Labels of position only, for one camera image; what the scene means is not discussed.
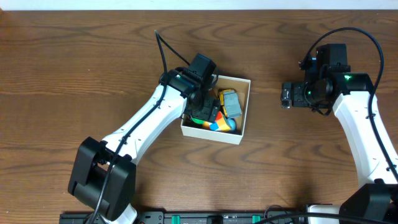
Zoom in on green mesh ball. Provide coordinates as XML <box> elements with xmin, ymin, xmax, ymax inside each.
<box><xmin>191</xmin><ymin>117</ymin><xmax>204</xmax><ymax>125</ymax></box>

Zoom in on multicolour puzzle cube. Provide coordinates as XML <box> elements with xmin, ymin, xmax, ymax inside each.
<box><xmin>209</xmin><ymin>111</ymin><xmax>235</xmax><ymax>132</ymax></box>

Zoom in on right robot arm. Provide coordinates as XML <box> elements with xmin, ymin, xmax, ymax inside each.
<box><xmin>281</xmin><ymin>44</ymin><xmax>397</xmax><ymax>223</ymax></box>

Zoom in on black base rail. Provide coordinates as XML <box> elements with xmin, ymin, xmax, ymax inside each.
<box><xmin>58</xmin><ymin>208</ymin><xmax>308</xmax><ymax>224</ymax></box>

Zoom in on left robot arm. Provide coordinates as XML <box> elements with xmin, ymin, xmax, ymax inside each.
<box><xmin>68</xmin><ymin>54</ymin><xmax>220</xmax><ymax>223</ymax></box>

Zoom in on orange duck toy blue base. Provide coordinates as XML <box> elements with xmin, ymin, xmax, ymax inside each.
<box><xmin>202</xmin><ymin>118</ymin><xmax>236</xmax><ymax>133</ymax></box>

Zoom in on white cardboard box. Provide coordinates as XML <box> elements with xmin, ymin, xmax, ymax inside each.
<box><xmin>180</xmin><ymin>75</ymin><xmax>251</xmax><ymax>145</ymax></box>

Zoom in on yellow grey toy truck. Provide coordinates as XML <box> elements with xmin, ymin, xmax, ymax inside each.
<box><xmin>218</xmin><ymin>89</ymin><xmax>242</xmax><ymax>118</ymax></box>

